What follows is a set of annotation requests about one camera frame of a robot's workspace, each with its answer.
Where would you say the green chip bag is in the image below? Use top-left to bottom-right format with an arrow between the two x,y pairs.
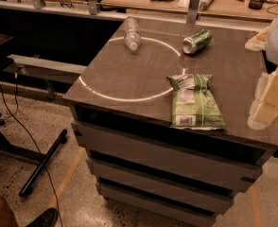
167,74 -> 226,131

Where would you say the grey drawer cabinet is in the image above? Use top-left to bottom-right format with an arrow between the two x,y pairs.
64,19 -> 278,227

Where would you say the black shoe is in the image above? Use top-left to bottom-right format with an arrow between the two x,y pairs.
26,208 -> 58,227

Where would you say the black chair base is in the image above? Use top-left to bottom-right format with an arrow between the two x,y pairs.
0,114 -> 67,198

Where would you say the green soda can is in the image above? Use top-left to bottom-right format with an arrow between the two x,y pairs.
182,29 -> 212,55

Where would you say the black floor cable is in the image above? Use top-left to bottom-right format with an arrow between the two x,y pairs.
0,67 -> 63,227

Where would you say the clear plastic water bottle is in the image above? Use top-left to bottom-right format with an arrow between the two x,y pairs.
124,18 -> 141,51

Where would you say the metal bracket post right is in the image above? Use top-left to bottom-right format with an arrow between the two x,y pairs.
186,0 -> 200,25

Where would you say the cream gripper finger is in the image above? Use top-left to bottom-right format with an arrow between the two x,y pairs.
247,67 -> 278,130
245,26 -> 269,51

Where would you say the black tape roll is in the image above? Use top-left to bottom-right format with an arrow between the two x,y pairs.
249,0 -> 266,10

